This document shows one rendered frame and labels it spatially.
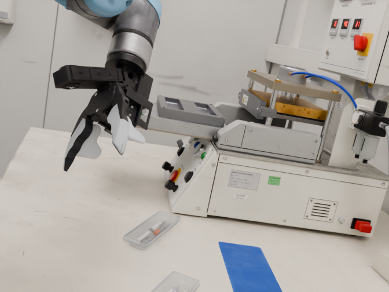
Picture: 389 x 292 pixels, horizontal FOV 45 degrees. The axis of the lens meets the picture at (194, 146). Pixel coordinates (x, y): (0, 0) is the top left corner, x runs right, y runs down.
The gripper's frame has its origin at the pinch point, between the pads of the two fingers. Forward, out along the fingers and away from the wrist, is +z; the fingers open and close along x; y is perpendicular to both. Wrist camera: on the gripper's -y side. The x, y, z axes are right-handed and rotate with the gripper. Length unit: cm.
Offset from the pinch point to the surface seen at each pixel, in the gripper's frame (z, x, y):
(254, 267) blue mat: 4.6, -1.1, 43.3
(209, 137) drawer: -27.5, 13.7, 38.7
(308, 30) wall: -134, 39, 118
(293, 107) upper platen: -38, -2, 50
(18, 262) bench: 13.9, 18.9, 3.5
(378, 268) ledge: -2, -15, 69
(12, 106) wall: -86, 167, 43
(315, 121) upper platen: -37, -5, 57
